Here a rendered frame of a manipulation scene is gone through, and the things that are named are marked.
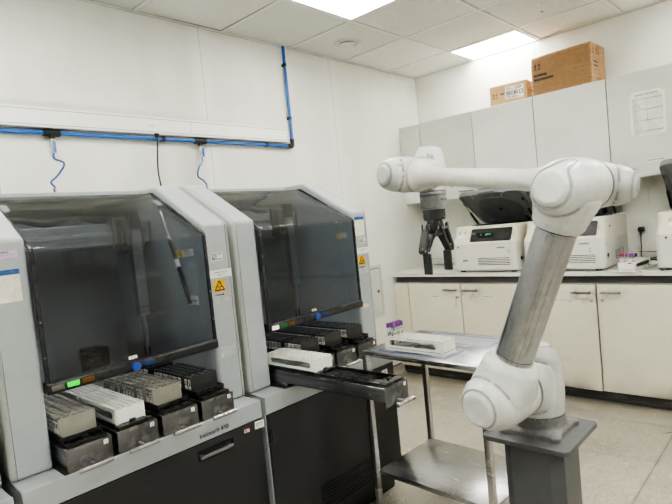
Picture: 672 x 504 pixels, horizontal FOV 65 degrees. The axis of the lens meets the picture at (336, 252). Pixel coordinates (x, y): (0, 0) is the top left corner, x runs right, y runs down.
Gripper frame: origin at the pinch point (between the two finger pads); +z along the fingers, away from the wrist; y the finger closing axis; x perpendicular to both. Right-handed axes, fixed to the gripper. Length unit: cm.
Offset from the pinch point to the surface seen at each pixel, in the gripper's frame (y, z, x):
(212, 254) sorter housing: -40, -11, 75
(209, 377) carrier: -48, 35, 73
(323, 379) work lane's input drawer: -17, 40, 44
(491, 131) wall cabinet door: 248, -79, 97
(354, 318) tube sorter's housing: 43, 31, 80
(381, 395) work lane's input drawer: -16.8, 42.2, 16.6
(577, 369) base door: 218, 99, 33
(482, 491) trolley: 26, 92, 5
